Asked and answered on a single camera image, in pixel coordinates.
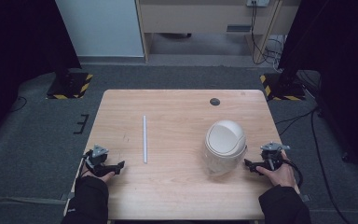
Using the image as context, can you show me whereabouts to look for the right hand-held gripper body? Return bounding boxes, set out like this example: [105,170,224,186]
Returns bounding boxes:
[259,141,292,172]

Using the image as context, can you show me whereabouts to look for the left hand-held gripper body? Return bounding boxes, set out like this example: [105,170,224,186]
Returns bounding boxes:
[82,144,110,172]

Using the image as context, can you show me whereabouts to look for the white swing-lid trash can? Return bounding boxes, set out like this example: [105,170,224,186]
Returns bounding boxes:
[203,119,249,177]

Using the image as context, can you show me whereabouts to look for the white straw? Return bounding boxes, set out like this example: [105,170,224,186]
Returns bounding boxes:
[142,115,148,164]

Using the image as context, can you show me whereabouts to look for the person's left hand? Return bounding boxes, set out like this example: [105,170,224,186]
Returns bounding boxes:
[79,162,117,185]

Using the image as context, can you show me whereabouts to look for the person's right hand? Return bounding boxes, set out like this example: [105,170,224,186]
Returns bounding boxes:
[255,151,301,195]

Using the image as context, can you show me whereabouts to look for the black yellow-striped stand base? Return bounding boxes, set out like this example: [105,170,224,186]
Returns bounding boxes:
[259,73,308,102]
[45,72,94,101]

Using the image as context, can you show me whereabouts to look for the black curtain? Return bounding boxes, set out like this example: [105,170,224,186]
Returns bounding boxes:
[0,0,82,148]
[277,0,358,185]

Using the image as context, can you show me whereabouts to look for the white panel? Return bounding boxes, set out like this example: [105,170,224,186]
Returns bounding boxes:
[55,0,145,58]

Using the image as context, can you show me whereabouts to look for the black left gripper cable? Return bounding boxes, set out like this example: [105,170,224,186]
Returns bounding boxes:
[78,156,90,179]

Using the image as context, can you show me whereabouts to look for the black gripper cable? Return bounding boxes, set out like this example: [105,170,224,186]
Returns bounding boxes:
[281,158,304,189]
[78,156,90,179]

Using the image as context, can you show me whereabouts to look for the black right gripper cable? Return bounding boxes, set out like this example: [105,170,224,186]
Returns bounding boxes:
[281,158,304,189]

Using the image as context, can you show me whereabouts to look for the long black floor cable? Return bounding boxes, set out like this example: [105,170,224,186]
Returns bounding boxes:
[274,105,353,224]

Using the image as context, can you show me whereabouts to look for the thin black floor cable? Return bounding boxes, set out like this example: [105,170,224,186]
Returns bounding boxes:
[9,95,28,113]

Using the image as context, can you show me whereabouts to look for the black hanging cables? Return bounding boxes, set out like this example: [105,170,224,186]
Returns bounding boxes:
[249,2,286,65]

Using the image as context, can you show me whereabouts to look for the grey wall socket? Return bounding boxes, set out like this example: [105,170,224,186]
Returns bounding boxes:
[246,0,270,7]

